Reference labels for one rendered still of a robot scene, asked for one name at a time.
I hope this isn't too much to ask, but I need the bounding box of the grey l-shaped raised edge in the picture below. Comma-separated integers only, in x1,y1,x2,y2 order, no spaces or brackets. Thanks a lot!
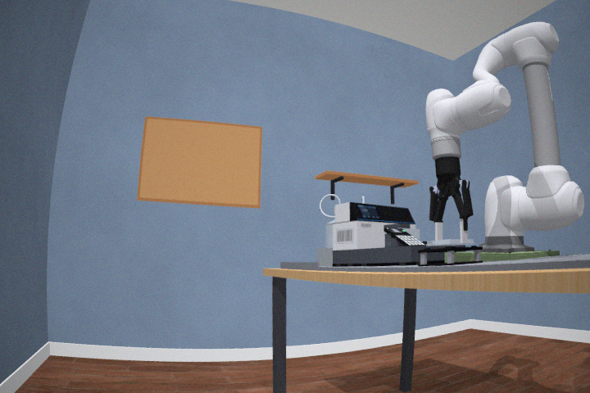
280,262,320,271

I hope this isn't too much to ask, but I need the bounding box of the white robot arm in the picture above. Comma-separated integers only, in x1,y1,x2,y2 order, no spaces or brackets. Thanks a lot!
426,22,584,252

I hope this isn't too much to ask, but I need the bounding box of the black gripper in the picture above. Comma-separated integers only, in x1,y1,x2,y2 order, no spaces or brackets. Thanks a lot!
429,156,473,243

